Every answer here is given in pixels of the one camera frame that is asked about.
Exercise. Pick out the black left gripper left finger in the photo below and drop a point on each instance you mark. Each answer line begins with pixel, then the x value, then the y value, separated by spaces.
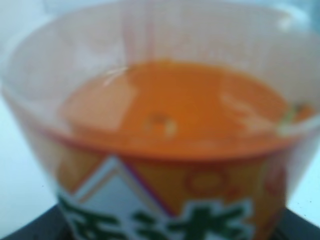
pixel 49 226

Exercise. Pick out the orange soda plastic bottle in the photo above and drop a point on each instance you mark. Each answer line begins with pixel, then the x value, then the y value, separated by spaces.
pixel 169 119

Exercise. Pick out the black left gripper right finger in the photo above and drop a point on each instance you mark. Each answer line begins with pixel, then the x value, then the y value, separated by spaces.
pixel 293 227

